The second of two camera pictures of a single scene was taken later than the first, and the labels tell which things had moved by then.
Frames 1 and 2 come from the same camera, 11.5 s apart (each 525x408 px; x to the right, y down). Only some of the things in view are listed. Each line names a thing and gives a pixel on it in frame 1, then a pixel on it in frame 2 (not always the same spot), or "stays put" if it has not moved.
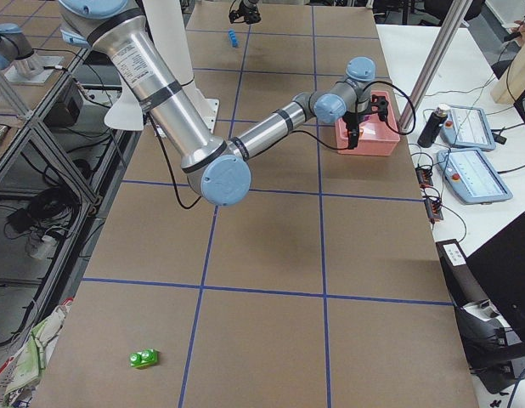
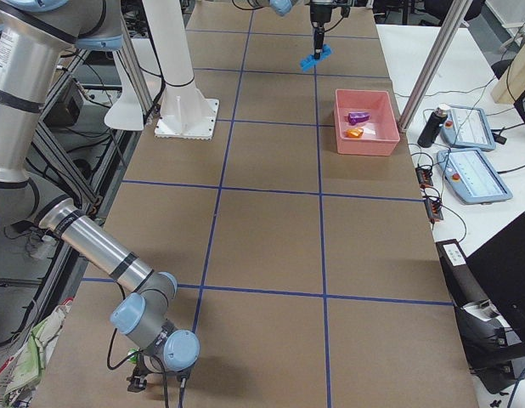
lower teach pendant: x=472 y=177 stays put
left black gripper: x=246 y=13 to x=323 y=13
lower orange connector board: x=434 y=209 stays put
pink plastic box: x=376 y=138 stays put
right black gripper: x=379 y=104 to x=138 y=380
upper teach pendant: x=468 y=127 stays put
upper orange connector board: x=424 y=176 stays put
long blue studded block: x=233 y=37 to x=307 y=61
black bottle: x=432 y=126 stays put
